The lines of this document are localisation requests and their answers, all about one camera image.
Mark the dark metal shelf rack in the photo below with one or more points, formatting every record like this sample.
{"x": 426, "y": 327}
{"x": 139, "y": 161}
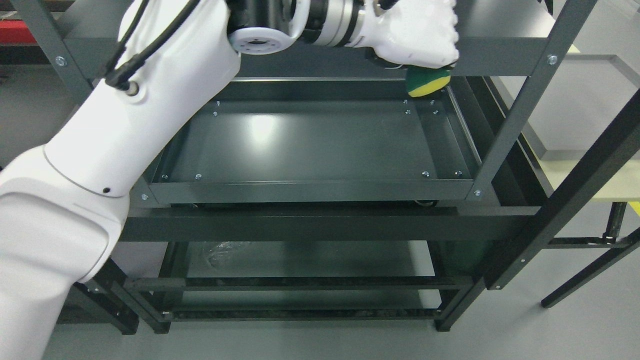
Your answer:
{"x": 314, "y": 140}

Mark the white robotic hand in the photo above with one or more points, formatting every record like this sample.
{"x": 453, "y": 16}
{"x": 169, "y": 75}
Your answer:
{"x": 411, "y": 32}

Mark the red metal beam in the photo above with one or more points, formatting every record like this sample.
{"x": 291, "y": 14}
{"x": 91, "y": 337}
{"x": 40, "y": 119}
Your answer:
{"x": 16, "y": 33}

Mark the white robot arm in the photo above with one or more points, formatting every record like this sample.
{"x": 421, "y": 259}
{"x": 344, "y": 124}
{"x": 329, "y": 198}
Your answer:
{"x": 64, "y": 204}

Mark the green yellow sponge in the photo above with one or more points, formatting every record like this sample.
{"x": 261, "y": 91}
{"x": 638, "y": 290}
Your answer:
{"x": 422, "y": 81}

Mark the cream top side table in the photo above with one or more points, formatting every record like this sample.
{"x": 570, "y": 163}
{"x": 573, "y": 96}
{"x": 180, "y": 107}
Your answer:
{"x": 581, "y": 100}

